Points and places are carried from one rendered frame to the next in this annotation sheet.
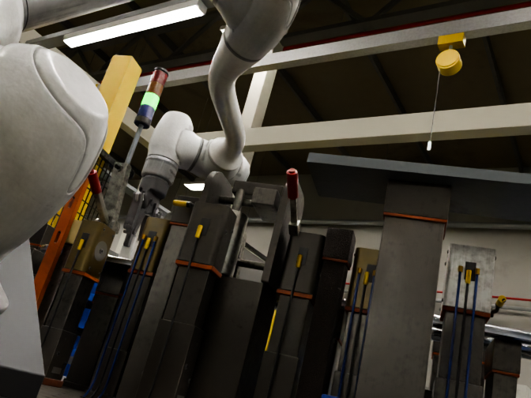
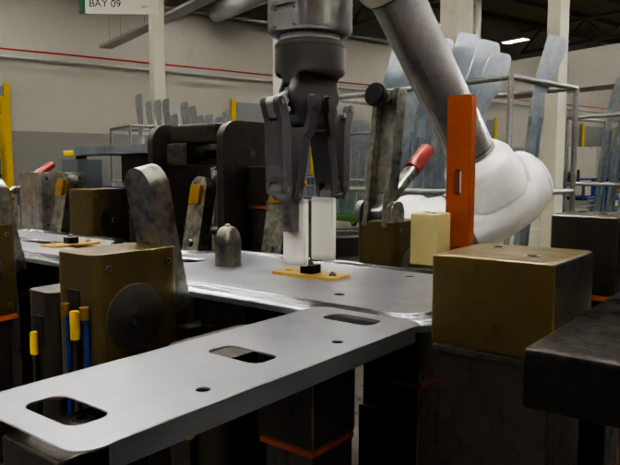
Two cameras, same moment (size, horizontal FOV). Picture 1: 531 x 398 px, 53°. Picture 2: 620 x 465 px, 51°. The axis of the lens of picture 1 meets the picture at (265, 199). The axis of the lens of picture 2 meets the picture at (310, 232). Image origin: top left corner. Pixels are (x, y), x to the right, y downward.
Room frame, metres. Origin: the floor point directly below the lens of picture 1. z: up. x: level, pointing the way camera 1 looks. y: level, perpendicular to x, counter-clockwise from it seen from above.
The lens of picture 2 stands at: (2.01, 0.52, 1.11)
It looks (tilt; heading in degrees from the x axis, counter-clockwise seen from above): 5 degrees down; 199
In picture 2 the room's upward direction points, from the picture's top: straight up
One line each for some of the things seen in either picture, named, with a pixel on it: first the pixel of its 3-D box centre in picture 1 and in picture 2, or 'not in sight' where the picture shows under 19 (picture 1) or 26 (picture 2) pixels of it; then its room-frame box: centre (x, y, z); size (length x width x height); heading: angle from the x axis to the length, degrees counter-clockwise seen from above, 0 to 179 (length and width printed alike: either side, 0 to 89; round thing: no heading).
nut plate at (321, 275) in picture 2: not in sight; (310, 269); (1.35, 0.30, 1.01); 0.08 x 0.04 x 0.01; 71
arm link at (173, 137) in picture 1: (175, 140); not in sight; (1.35, 0.29, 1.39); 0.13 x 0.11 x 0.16; 112
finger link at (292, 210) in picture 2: not in sight; (284, 208); (1.39, 0.28, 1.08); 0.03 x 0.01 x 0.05; 161
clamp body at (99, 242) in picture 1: (67, 299); (393, 352); (1.18, 0.36, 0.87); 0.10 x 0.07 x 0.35; 161
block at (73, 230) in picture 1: (53, 295); (427, 366); (1.26, 0.41, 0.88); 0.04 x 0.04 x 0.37; 71
